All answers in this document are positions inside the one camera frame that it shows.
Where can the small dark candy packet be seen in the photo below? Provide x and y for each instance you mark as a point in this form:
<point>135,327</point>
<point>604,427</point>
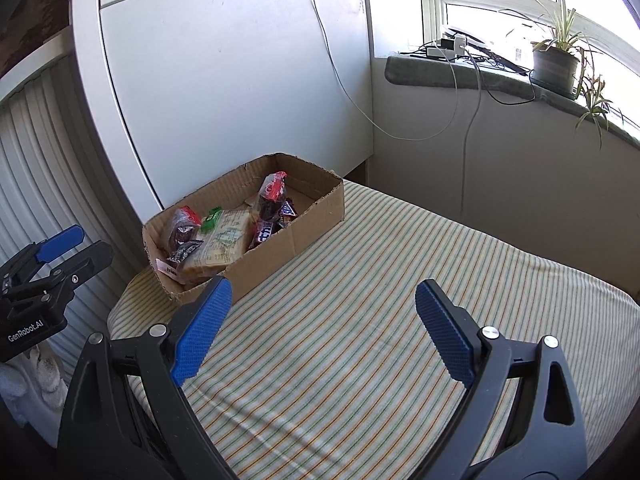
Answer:
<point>184,252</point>

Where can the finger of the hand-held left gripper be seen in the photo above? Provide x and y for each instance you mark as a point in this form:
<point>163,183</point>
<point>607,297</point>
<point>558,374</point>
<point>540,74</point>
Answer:
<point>60,245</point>
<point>87,260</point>

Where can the white power strip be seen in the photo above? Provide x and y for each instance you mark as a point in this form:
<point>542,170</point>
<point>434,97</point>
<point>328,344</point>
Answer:
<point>445,49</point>

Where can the pink snack packet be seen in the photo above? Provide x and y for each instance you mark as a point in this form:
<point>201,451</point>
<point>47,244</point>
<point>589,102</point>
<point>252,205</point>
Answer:
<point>169,270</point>

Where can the brown cake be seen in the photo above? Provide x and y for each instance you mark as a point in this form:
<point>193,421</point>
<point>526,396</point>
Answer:
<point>272,195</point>
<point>179,230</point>

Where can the potted plant in grey pot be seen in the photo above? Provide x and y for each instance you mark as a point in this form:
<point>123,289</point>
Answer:
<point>555,65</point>

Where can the clear bag of bread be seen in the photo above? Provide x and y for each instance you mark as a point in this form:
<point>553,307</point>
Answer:
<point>225,242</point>

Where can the small trailing plant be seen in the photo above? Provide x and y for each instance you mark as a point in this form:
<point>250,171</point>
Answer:
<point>595,105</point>

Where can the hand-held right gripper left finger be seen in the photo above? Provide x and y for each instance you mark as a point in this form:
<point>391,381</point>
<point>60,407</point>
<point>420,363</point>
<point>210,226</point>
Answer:
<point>202,332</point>

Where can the person's left hand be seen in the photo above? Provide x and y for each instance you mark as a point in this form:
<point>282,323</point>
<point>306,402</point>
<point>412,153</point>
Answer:
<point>47,385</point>

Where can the white framed window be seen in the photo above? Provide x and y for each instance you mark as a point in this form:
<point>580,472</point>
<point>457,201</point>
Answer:
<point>500,0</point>

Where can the cardboard box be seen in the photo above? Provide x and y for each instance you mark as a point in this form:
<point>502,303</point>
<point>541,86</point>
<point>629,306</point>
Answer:
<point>300,240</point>

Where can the brown chocolate bar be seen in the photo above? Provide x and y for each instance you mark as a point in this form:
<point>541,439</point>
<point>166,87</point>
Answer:
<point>288,209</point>
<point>262,235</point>

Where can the printed green candy packet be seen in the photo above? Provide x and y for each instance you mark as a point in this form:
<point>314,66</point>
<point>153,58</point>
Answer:
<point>212,217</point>

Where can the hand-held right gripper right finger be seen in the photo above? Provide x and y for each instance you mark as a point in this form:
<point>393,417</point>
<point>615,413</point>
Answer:
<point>445,332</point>

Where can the white cabinet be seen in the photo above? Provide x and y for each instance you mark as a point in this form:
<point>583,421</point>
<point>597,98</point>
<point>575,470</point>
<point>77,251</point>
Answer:
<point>225,85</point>

